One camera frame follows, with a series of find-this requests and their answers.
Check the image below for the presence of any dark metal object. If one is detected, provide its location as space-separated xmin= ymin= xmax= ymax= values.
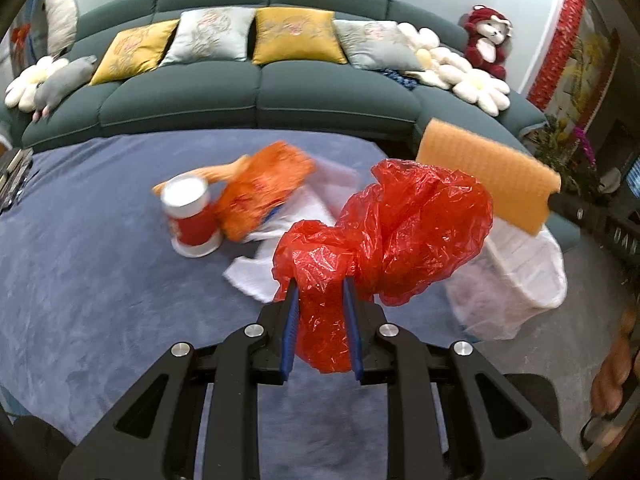
xmin=0 ymin=147 xmax=33 ymax=213

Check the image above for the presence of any green curved sofa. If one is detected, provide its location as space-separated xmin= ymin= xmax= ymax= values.
xmin=0 ymin=0 xmax=581 ymax=251

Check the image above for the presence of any orange snack bag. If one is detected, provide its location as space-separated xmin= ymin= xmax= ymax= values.
xmin=217 ymin=141 xmax=317 ymax=242

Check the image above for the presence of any red plastic bag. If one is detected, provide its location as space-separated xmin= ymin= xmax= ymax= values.
xmin=272 ymin=158 xmax=496 ymax=375

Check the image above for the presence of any white flower cushion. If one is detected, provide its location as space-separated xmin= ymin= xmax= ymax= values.
xmin=397 ymin=22 xmax=473 ymax=88
xmin=452 ymin=67 xmax=511 ymax=117
xmin=5 ymin=56 xmax=70 ymax=111

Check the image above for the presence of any potted flowering plant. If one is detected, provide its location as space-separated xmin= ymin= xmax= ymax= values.
xmin=535 ymin=115 xmax=601 ymax=201

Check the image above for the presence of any grey mouse plush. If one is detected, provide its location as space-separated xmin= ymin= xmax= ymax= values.
xmin=32 ymin=55 xmax=98 ymax=122

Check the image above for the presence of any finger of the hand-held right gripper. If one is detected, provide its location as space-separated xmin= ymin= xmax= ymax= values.
xmin=547 ymin=192 xmax=606 ymax=226

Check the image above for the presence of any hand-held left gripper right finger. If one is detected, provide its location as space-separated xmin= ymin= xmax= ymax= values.
xmin=342 ymin=277 xmax=588 ymax=480

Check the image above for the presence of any red and white cup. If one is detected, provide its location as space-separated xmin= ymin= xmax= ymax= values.
xmin=160 ymin=175 xmax=223 ymax=259

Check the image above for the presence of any blue beaded item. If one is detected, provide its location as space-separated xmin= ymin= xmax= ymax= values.
xmin=384 ymin=69 xmax=418 ymax=92

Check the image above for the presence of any red teddy bear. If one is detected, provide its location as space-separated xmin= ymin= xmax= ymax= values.
xmin=462 ymin=5 xmax=513 ymax=80

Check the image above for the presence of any orange sponge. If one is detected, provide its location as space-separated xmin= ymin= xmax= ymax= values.
xmin=416 ymin=119 xmax=562 ymax=237

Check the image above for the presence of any blue plush blanket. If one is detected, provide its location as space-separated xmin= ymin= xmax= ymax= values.
xmin=0 ymin=127 xmax=501 ymax=466

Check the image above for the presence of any grey embroidered pillow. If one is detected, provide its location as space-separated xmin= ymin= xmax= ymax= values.
xmin=160 ymin=6 xmax=257 ymax=67
xmin=332 ymin=20 xmax=426 ymax=72

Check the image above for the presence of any white lined trash bin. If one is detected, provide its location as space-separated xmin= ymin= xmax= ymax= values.
xmin=445 ymin=220 xmax=569 ymax=342

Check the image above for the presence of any white plush toy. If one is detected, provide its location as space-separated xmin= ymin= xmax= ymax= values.
xmin=42 ymin=0 xmax=80 ymax=58

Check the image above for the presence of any wall painting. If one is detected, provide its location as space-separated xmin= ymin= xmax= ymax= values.
xmin=550 ymin=0 xmax=621 ymax=126

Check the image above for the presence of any red wall decoration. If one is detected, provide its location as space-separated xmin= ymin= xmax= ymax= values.
xmin=529 ymin=0 xmax=588 ymax=111

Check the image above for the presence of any white paper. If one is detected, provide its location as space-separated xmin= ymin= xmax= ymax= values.
xmin=250 ymin=157 xmax=362 ymax=241

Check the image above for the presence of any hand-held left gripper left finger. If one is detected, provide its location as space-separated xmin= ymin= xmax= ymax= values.
xmin=57 ymin=280 xmax=301 ymax=480

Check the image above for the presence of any white round object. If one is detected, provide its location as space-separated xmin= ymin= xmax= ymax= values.
xmin=597 ymin=167 xmax=623 ymax=193

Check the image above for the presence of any yellow embroidered pillow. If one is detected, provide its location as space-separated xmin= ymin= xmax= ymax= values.
xmin=90 ymin=20 xmax=180 ymax=86
xmin=251 ymin=7 xmax=348 ymax=66

